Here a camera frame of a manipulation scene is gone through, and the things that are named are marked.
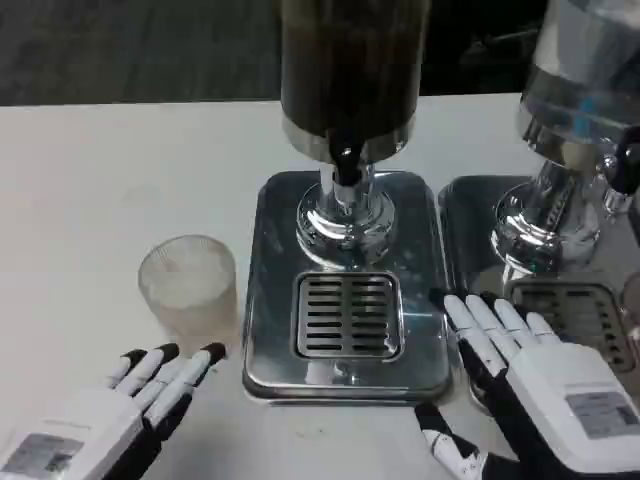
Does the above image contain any steel drip tray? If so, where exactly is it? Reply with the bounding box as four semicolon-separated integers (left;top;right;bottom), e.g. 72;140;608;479
437;174;640;419
242;169;454;407

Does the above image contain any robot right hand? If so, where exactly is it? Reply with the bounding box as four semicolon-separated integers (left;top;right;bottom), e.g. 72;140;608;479
413;288;640;480

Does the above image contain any dark drink dispenser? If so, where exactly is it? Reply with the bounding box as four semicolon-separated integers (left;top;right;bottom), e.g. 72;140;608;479
279;0;432;266

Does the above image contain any steel slotted tray grid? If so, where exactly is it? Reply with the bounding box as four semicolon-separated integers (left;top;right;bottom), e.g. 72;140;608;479
292;272;404;361
504;279;637;374

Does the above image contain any clear drink dispenser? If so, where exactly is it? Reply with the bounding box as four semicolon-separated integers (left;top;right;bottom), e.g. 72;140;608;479
492;0;640;281

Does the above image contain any clear ribbed glass cup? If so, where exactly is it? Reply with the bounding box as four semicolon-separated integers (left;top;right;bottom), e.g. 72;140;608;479
137;235;238;351

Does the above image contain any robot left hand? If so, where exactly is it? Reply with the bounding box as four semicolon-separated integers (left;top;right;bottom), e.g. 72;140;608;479
0;342;227;480

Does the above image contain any black dispenser tap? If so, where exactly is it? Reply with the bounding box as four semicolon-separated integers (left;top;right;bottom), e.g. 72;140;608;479
602;127;640;219
327;130;369;187

